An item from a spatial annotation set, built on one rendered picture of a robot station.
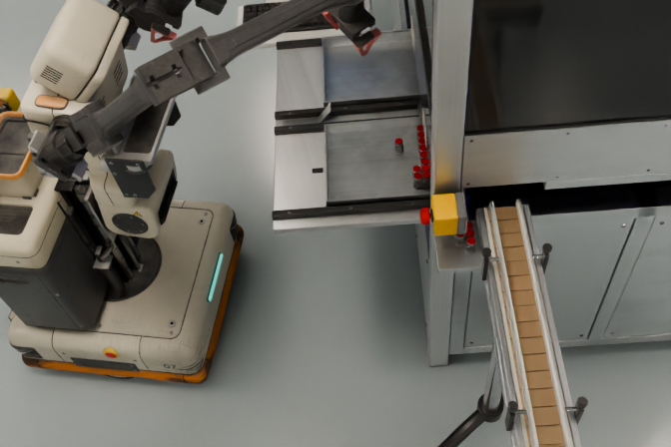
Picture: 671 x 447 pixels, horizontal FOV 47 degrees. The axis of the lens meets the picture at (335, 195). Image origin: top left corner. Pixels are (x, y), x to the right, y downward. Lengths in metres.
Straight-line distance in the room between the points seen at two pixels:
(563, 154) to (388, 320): 1.20
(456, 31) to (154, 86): 0.56
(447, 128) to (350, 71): 0.69
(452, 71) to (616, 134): 0.43
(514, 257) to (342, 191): 0.48
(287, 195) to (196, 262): 0.74
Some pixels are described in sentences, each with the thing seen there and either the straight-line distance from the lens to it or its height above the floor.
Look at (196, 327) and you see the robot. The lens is 2.57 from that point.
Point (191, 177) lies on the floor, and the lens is 3.26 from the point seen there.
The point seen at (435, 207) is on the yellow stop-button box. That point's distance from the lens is 1.77.
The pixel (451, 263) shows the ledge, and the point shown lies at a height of 0.88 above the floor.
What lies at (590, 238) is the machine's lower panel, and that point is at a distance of 2.11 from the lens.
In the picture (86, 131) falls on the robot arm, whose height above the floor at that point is 1.27.
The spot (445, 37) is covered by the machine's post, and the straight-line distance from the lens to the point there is 1.46.
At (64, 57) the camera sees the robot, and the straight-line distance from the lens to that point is 1.80.
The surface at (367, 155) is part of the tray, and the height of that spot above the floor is 0.88.
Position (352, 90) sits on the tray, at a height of 0.88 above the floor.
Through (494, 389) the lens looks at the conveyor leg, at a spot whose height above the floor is 0.32.
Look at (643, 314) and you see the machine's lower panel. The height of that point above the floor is 0.28.
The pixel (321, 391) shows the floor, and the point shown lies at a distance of 2.69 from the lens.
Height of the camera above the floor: 2.48
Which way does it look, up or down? 54 degrees down
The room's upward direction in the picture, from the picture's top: 9 degrees counter-clockwise
